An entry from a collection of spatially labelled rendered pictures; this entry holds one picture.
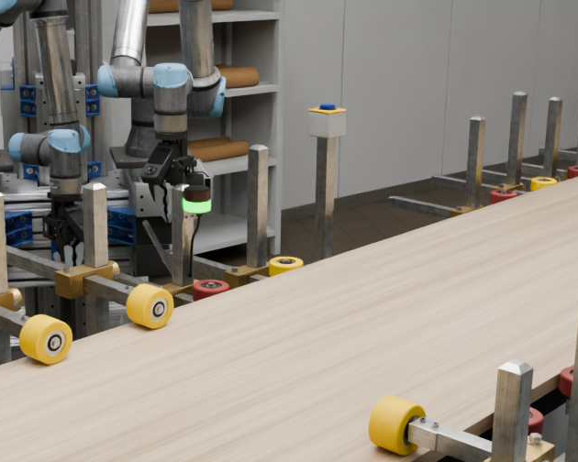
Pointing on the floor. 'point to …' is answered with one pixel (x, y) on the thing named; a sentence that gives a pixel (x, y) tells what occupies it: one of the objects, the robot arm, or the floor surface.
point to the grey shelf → (238, 127)
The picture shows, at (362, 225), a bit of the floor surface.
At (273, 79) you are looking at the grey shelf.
